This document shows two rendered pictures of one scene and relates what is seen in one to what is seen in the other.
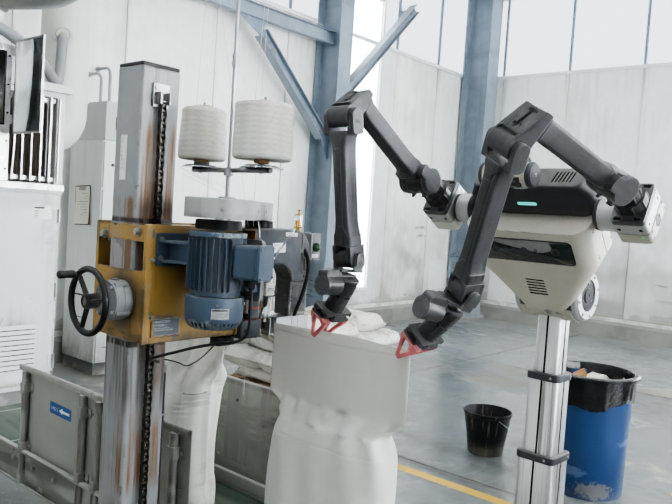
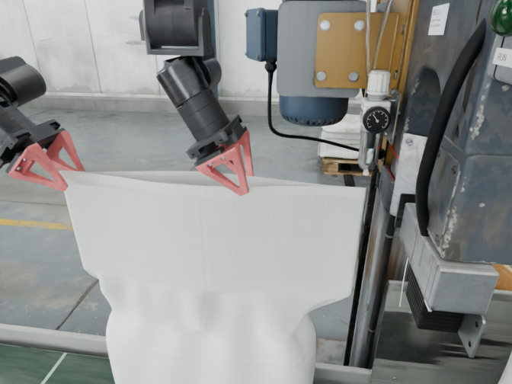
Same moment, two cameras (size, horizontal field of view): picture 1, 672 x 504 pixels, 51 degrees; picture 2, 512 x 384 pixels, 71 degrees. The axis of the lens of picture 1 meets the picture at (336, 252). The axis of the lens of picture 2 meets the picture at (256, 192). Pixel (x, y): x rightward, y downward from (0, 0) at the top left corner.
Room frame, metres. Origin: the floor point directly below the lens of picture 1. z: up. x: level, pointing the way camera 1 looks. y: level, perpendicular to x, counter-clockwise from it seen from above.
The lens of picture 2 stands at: (2.42, -0.22, 1.28)
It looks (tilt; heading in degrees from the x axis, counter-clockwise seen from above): 25 degrees down; 148
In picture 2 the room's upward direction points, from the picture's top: straight up
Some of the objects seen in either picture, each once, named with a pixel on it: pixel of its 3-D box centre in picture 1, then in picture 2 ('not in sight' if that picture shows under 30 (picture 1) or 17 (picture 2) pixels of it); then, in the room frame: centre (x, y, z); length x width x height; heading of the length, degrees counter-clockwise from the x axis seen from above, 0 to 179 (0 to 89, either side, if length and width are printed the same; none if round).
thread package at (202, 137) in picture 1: (202, 133); not in sight; (2.10, 0.42, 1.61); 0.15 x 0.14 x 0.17; 50
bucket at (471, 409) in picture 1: (486, 430); not in sight; (4.27, -1.00, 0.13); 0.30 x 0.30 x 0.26
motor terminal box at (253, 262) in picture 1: (254, 267); (270, 41); (1.79, 0.21, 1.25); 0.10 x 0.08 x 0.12; 165
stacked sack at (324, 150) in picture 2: not in sight; (353, 148); (0.13, 2.31, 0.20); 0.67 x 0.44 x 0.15; 50
